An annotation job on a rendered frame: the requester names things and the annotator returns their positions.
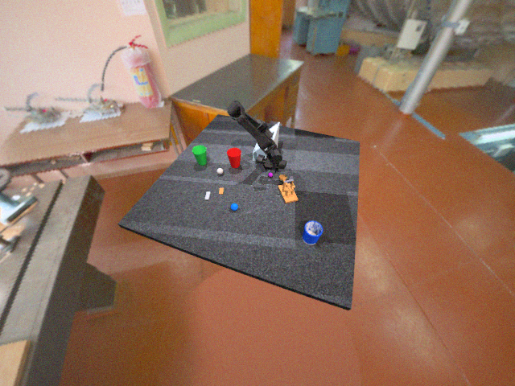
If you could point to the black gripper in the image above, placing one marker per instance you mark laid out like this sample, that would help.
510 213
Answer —
260 159

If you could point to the blue cup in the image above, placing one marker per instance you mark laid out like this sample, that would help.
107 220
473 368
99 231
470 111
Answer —
312 231

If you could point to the green plastic cup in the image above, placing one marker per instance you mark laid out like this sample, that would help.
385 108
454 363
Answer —
200 154

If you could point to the red tapered cup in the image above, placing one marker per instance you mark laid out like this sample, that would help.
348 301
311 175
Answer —
234 155

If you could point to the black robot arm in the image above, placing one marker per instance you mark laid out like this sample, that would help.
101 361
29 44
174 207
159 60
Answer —
259 129

